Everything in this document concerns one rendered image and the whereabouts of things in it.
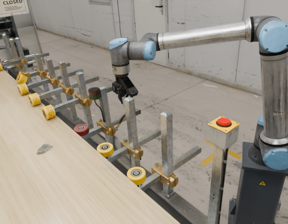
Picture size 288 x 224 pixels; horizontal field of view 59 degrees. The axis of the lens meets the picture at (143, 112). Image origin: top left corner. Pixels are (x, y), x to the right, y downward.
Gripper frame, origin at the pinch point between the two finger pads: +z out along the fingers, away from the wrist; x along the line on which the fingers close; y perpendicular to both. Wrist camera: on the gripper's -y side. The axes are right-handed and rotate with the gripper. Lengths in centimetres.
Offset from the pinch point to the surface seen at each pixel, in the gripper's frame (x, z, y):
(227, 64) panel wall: -254, 67, 105
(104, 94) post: 7.8, -7.6, 9.3
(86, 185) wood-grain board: 41.4, 9.8, -26.0
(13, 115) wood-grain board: 46, 11, 61
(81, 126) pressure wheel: 21.9, 9.0, 14.9
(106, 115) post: 8.4, 5.0, 9.2
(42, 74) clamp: 10, 6, 106
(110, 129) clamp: 8.7, 13.2, 6.9
